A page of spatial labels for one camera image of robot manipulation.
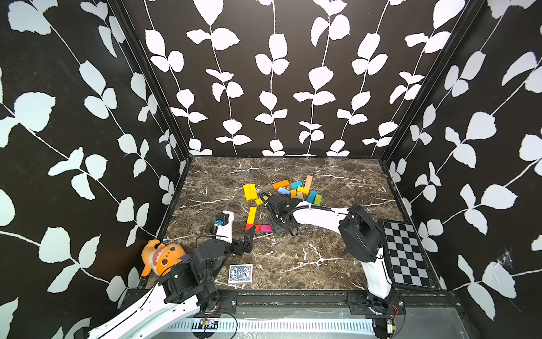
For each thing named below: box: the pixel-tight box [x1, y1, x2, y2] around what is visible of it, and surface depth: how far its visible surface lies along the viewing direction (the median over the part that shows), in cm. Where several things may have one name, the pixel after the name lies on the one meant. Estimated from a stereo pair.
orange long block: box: [272, 179, 291, 190], surface depth 110 cm
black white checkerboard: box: [382, 220, 439, 290], surface depth 85 cm
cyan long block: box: [306, 189, 318, 205], surface depth 106 cm
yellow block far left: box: [242, 183, 255, 202], surface depth 109 cm
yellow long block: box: [247, 206, 257, 225], surface depth 97 cm
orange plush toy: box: [141, 239, 186, 277], surface depth 79 cm
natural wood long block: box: [304, 175, 313, 190], surface depth 110 cm
